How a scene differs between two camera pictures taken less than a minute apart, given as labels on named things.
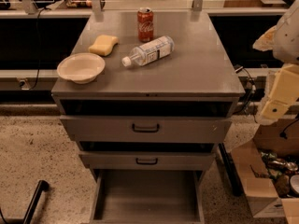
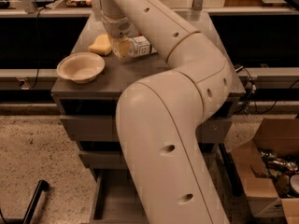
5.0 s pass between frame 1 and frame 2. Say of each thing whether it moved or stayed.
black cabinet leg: stayed
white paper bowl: stayed
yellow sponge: stayed
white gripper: moved
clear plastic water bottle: moved
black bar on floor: stayed
